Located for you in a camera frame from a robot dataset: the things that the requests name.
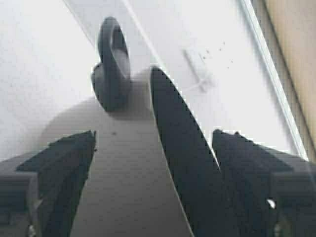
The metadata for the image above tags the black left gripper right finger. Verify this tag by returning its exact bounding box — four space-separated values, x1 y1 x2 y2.
212 129 316 237

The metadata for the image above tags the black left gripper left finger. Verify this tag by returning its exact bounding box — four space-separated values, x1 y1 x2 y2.
16 130 96 237

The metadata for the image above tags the grey pot with black handles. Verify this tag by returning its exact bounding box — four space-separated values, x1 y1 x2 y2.
39 16 239 237

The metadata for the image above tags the upper cabinet underside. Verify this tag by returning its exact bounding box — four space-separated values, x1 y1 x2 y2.
263 0 316 162

